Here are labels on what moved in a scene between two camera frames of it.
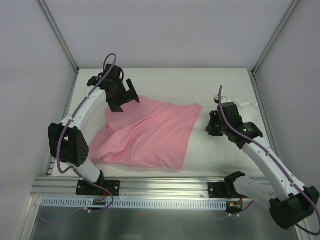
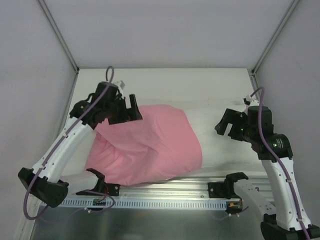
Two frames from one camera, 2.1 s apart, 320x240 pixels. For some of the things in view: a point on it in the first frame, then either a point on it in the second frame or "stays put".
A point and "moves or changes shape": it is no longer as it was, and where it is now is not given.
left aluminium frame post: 59,35 stays put
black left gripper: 124,97 -> 122,111
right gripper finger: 213,127 -> 228,118
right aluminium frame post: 286,18 stays put
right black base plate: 221,190 stays put
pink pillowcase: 148,132 moves or changes shape
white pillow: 206,153 moves or changes shape
